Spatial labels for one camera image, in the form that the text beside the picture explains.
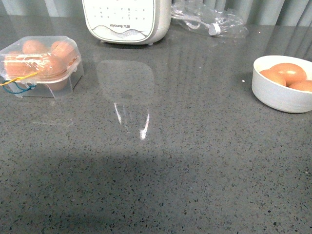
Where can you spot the yellow rubber band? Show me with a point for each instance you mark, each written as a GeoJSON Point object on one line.
{"type": "Point", "coordinates": [6, 82]}

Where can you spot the clear plastic egg box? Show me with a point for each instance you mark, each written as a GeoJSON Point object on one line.
{"type": "Point", "coordinates": [74, 68]}

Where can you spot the white soy milk maker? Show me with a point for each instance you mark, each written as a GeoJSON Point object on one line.
{"type": "Point", "coordinates": [137, 22]}

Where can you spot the brown egg in bowl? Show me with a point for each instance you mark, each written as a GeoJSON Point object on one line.
{"type": "Point", "coordinates": [274, 76]}
{"type": "Point", "coordinates": [292, 73]}
{"type": "Point", "coordinates": [305, 85]}

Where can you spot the brown egg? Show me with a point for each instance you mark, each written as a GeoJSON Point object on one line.
{"type": "Point", "coordinates": [305, 85]}
{"type": "Point", "coordinates": [274, 76]}
{"type": "Point", "coordinates": [51, 70]}
{"type": "Point", "coordinates": [16, 65]}
{"type": "Point", "coordinates": [292, 73]}
{"type": "Point", "coordinates": [34, 47]}
{"type": "Point", "coordinates": [63, 50]}

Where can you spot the clear plastic bag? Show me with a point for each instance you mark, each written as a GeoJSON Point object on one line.
{"type": "Point", "coordinates": [198, 18]}

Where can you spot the blue rubber band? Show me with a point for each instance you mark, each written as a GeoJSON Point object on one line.
{"type": "Point", "coordinates": [15, 88]}

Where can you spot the white bowl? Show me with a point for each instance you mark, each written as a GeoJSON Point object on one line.
{"type": "Point", "coordinates": [275, 95]}

